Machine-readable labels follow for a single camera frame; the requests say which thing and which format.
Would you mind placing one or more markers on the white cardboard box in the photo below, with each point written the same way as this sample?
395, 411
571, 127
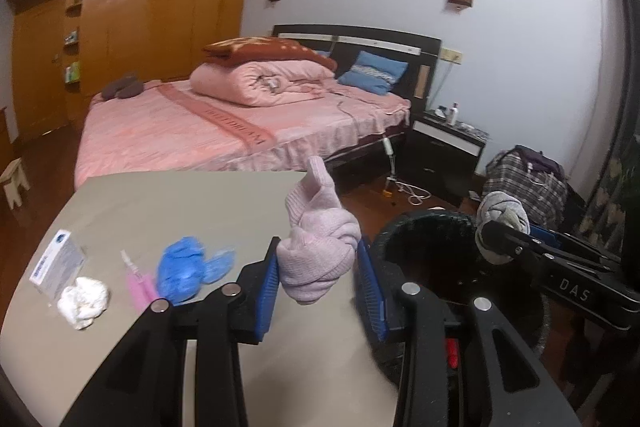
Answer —
55, 262

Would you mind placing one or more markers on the small wooden stool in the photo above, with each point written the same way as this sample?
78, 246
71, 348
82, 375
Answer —
14, 182

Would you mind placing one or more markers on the wall power outlet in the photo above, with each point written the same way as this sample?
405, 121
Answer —
451, 55

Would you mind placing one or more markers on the pink knit sock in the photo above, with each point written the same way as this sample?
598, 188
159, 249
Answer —
320, 247

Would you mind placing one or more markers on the brown neck pillow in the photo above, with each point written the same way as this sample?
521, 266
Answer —
122, 88

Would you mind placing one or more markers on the pink folded duvet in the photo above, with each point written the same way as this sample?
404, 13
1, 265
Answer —
235, 82

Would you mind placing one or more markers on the blue disposable glove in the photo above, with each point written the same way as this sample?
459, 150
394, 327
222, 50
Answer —
180, 269
220, 264

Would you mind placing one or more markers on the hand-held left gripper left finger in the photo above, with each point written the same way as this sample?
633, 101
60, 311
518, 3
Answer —
267, 287

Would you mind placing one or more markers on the white lotion bottle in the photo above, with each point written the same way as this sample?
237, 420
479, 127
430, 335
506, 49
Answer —
453, 114

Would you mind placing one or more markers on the dark purple cloth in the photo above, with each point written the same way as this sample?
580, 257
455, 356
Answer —
542, 162

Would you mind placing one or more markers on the dark floral curtain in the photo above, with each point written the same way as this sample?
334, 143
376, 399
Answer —
607, 187

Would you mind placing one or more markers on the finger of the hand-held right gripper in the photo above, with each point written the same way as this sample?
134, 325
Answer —
505, 239
542, 233

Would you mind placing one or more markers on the blue patterned pillow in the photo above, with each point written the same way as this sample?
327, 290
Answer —
372, 64

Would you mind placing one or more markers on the wooden wardrobe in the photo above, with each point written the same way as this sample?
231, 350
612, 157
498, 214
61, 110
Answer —
150, 7

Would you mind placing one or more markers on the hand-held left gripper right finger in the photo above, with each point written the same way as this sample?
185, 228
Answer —
372, 302

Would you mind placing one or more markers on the black white nightstand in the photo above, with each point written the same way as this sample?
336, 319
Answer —
440, 157

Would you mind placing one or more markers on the plaid bag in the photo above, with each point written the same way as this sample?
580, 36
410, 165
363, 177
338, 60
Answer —
520, 187

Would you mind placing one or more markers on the pink tube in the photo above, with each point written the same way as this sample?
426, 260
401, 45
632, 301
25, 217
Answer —
140, 287

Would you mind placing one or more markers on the black-lined trash bin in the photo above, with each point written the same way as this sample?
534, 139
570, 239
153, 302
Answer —
430, 237

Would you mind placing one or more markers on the crumpled white tissue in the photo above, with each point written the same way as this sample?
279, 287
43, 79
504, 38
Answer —
82, 304

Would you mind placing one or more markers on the brown folded blanket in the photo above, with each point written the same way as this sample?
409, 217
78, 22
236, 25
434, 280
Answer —
260, 49

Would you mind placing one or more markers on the bed with dark headboard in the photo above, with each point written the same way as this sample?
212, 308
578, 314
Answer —
165, 132

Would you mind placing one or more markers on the grey sock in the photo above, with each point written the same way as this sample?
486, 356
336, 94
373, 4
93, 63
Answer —
500, 207

